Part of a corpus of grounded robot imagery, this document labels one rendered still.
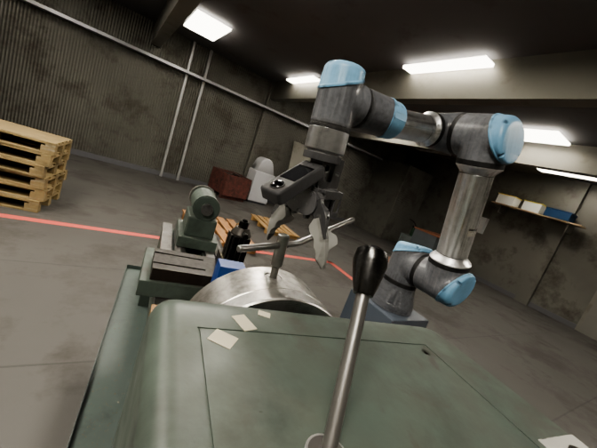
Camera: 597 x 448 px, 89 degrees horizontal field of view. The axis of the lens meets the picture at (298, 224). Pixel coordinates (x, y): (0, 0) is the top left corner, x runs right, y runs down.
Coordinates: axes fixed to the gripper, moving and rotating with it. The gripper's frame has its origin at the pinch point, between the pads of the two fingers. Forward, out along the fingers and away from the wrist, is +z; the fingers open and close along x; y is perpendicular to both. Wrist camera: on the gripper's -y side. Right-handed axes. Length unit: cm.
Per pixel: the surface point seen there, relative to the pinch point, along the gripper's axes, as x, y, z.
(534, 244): -17, 965, 66
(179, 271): 53, 9, 30
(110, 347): 75, -1, 71
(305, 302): -8.9, -3.8, 4.8
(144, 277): 58, 0, 33
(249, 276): 2.4, -7.1, 4.8
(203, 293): 6.9, -13.0, 9.4
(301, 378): -22.2, -21.2, 1.6
